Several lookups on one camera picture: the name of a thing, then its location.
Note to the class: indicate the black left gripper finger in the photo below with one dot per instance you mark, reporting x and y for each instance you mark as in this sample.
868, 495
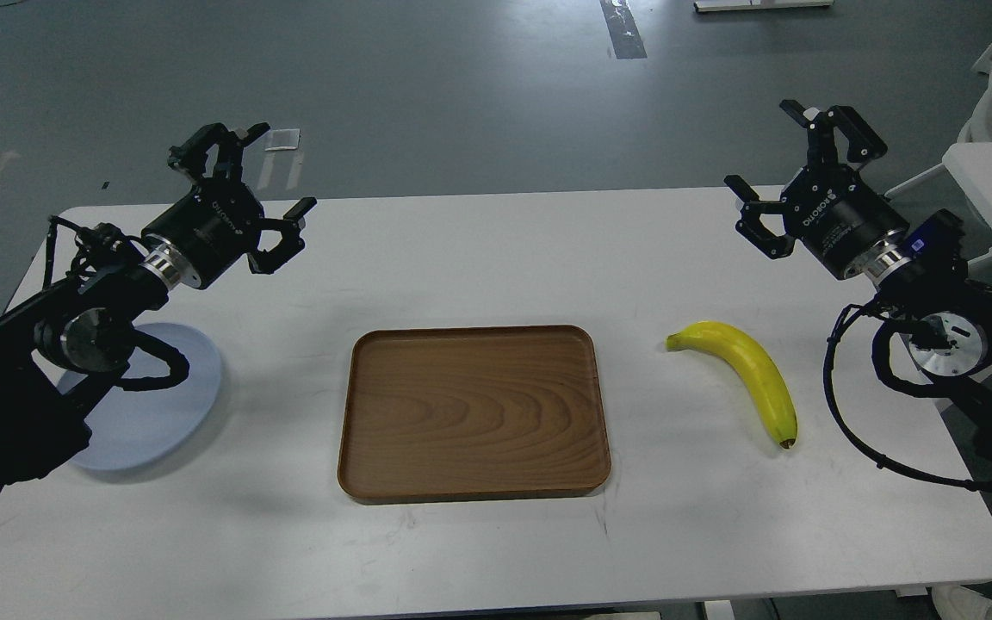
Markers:
214, 152
290, 242

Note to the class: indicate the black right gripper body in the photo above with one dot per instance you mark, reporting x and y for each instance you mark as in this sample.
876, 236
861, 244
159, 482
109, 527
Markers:
837, 217

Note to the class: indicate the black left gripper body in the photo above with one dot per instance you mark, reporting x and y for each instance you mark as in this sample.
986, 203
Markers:
210, 228

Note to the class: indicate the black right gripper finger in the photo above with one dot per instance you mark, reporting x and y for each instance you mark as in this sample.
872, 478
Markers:
752, 228
863, 144

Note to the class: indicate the yellow banana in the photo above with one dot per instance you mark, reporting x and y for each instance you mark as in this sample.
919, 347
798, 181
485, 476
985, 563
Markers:
750, 361

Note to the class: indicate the light blue plate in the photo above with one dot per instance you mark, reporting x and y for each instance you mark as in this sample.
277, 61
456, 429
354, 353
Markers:
134, 429

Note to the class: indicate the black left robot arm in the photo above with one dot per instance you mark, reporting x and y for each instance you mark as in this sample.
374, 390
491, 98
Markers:
65, 348

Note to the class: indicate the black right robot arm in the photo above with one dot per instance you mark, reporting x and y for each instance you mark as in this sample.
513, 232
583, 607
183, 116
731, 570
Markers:
935, 322

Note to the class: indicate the brown wooden tray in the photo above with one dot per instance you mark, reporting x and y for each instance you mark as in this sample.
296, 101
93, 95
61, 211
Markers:
473, 414

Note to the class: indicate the white shoe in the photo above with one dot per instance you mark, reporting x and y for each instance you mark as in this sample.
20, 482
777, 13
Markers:
953, 602

